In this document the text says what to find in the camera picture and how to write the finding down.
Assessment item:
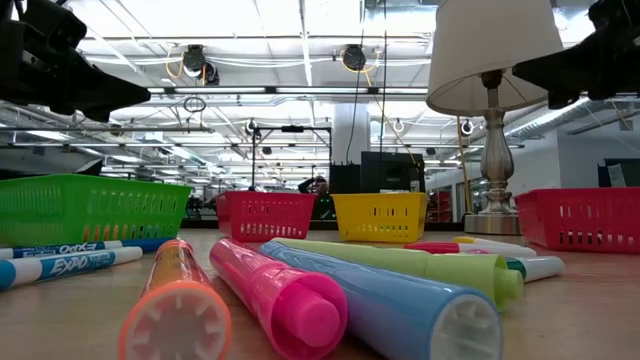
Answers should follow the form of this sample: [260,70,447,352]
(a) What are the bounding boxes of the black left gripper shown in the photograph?
[0,0,151,123]

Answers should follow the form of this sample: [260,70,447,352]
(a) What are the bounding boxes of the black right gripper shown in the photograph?
[513,0,640,110]

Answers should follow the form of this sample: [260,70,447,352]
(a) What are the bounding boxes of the green plastic basket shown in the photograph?
[0,172,194,249]

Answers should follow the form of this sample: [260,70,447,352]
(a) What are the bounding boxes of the black cabinet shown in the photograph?
[327,163,362,219]

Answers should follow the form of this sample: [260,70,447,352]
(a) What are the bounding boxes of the dark wall screen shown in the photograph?
[597,158,640,189]

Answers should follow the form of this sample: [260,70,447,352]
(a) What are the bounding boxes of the light blue Expo marker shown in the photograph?
[0,245,145,293]

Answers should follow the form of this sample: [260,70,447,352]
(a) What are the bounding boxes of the yellow cable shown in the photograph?
[454,115,475,215]

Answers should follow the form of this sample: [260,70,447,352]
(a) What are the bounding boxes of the red plastic basket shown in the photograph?
[513,187,640,256]
[215,190,317,244]

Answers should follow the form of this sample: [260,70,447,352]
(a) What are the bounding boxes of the black monitor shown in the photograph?
[359,150,426,194]

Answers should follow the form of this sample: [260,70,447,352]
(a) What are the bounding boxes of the table lamp white shade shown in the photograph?
[425,0,566,236]

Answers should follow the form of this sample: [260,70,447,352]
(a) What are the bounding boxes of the light green fat highlighter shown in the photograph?
[272,236,525,314]

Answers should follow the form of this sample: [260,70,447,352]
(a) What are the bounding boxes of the dark blue Expo marker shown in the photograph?
[0,237,174,261]

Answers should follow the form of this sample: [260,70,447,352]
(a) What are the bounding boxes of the person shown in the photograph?
[297,174,331,197]

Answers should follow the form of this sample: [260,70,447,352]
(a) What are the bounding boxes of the red storage shelf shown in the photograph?
[427,188,454,224]

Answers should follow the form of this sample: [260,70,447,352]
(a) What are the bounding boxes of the black ceiling cable reel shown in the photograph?
[181,43,221,87]
[341,43,369,72]

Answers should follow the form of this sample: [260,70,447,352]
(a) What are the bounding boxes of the pink fat highlighter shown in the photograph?
[208,237,350,360]

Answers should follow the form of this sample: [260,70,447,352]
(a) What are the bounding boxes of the black metal rig frame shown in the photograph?
[251,124,334,194]

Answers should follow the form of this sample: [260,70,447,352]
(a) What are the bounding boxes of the blue fat highlighter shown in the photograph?
[258,240,505,360]

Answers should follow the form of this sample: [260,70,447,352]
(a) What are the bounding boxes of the silver ventilation duct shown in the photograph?
[502,95,609,142]

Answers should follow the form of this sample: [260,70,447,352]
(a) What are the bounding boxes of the orange fat highlighter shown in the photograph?
[117,238,234,360]

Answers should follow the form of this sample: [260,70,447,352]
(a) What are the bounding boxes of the red-cap Sharpie marker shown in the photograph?
[403,241,539,258]

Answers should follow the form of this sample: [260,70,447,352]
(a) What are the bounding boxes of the teal-cap Sharpie marker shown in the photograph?
[503,255,566,284]

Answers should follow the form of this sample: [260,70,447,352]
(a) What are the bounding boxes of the yellow-cap Sharpie marker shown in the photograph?
[451,235,509,247]

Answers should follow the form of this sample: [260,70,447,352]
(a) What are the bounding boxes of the yellow plastic basket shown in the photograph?
[331,191,430,245]

